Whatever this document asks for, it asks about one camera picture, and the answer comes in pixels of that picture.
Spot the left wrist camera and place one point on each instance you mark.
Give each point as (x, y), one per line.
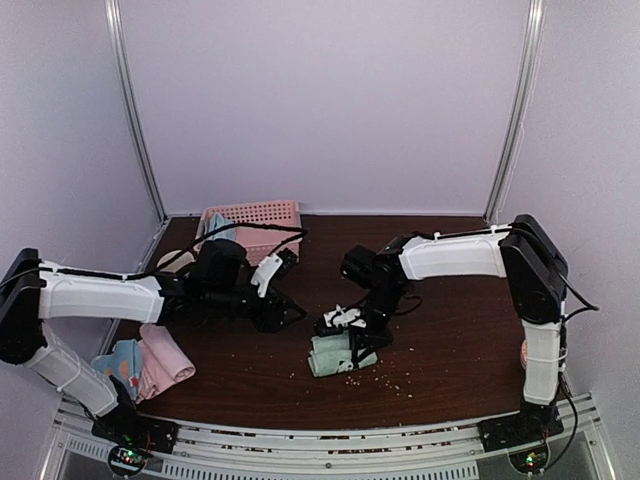
(273, 266)

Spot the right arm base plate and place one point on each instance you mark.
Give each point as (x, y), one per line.
(518, 429)

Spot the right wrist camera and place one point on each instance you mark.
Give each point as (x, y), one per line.
(339, 319)

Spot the right circuit board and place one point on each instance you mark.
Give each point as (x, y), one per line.
(530, 460)

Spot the left circuit board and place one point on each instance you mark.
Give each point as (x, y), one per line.
(127, 462)

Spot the pink towel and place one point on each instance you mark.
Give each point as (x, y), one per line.
(164, 364)

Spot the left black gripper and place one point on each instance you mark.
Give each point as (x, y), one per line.
(268, 321)

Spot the orange patterned coaster stack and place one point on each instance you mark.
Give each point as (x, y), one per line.
(524, 354)

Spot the right aluminium post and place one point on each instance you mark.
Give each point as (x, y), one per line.
(522, 94)

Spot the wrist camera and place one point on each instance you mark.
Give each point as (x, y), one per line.
(273, 266)
(339, 319)

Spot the circuit board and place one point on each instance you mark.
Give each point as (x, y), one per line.
(530, 460)
(127, 462)

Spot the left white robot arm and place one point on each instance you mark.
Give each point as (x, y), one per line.
(217, 279)

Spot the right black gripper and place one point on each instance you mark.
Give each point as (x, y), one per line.
(380, 339)

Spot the blue patterned towel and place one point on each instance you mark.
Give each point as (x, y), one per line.
(124, 363)

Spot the green towel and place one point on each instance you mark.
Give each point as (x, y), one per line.
(330, 356)

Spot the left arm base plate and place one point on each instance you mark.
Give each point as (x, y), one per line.
(149, 436)

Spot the light blue towel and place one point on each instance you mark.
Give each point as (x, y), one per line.
(219, 227)

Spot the aluminium post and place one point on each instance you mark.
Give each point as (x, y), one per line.
(522, 94)
(132, 115)

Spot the left aluminium post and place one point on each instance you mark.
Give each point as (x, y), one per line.
(132, 115)

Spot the patterned ceramic mug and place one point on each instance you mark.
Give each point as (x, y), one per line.
(174, 261)

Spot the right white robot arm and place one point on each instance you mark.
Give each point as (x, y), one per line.
(519, 252)

